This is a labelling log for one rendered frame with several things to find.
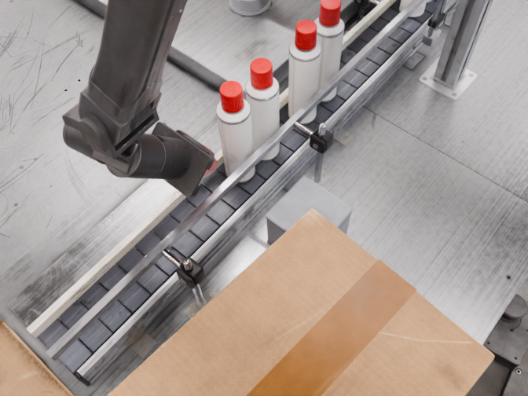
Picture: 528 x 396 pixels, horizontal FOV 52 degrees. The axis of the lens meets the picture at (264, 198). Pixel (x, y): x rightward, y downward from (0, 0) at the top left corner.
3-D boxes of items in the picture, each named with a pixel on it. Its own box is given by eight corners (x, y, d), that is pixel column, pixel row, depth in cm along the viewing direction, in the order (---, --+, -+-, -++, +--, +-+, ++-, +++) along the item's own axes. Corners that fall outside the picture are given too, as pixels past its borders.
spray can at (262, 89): (263, 133, 97) (258, 46, 80) (285, 148, 96) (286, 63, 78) (243, 152, 95) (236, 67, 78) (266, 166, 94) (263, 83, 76)
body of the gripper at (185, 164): (166, 121, 77) (131, 115, 70) (218, 158, 73) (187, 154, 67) (146, 161, 79) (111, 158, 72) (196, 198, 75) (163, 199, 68)
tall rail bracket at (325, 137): (297, 161, 100) (299, 100, 86) (328, 181, 98) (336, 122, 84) (286, 172, 99) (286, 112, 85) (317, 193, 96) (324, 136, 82)
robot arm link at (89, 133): (95, 126, 57) (149, 82, 61) (23, 93, 62) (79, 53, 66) (124, 200, 66) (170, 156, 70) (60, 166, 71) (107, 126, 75)
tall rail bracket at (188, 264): (182, 276, 89) (164, 229, 75) (215, 303, 86) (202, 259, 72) (168, 291, 87) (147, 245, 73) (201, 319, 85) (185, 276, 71)
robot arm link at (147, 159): (126, 185, 63) (141, 138, 62) (85, 163, 66) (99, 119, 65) (162, 185, 70) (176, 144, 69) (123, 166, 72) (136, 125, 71)
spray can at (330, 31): (320, 78, 104) (327, -13, 87) (342, 91, 102) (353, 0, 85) (302, 94, 102) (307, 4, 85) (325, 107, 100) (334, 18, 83)
